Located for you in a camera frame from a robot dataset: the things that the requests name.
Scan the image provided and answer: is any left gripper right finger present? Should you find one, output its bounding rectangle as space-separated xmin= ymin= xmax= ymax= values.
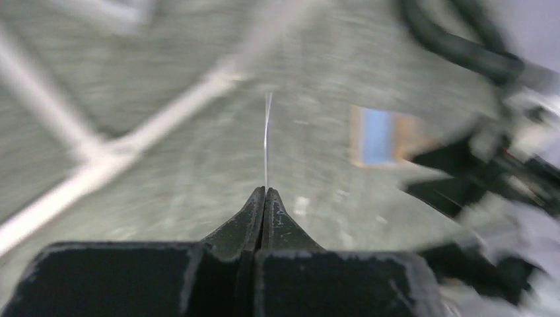
xmin=254 ymin=189 xmax=446 ymax=316

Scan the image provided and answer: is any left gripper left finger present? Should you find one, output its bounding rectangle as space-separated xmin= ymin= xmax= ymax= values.
xmin=3 ymin=187 xmax=265 ymax=316

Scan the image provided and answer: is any thin credit card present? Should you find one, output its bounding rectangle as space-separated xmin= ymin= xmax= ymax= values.
xmin=263 ymin=92 xmax=273 ymax=189

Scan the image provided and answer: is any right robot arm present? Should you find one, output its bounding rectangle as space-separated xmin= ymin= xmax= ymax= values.
xmin=404 ymin=88 xmax=559 ymax=316

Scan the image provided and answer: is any white PVC pipe frame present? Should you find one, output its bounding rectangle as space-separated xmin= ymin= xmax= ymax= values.
xmin=0 ymin=0 xmax=325 ymax=257

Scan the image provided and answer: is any black corrugated hose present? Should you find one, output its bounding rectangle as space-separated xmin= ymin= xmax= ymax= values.
xmin=398 ymin=0 xmax=560 ymax=88

